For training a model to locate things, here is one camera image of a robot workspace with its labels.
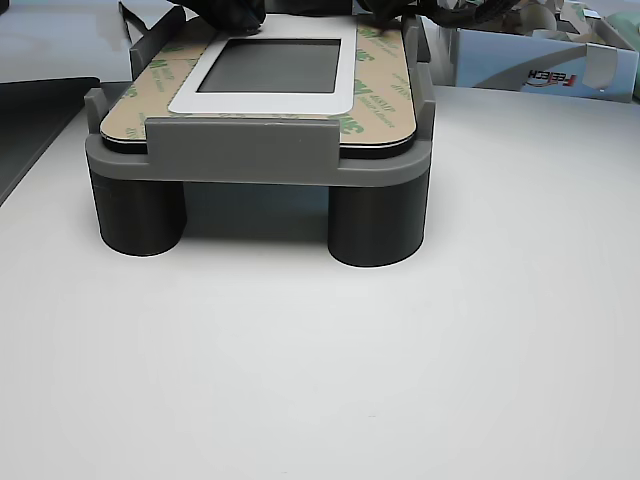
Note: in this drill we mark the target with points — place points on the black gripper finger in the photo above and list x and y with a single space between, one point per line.
240 15

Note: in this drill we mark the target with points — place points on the tan 3M tape liner strip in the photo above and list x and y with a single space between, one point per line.
385 75
155 82
187 40
125 131

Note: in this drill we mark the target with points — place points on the black auxiliary robot arm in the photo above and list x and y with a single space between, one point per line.
425 10

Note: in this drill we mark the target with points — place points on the white plate with window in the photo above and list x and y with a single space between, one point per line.
270 105

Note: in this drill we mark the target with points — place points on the thin black bar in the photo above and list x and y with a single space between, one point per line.
125 12

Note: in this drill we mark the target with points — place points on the grey plastic fixture tray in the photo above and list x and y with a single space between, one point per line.
240 150

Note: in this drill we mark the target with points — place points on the dark cylindrical fixture leg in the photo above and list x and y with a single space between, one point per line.
140 220
375 225

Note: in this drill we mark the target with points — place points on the grey flat rectangular mat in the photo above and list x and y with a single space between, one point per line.
35 120

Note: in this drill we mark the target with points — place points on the blue white cardboard box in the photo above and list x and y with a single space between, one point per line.
500 60

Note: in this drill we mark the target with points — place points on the curled peeled liner scrap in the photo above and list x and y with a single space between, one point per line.
582 20
537 17

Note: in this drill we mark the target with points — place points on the pale green sheet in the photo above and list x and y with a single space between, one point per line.
625 30

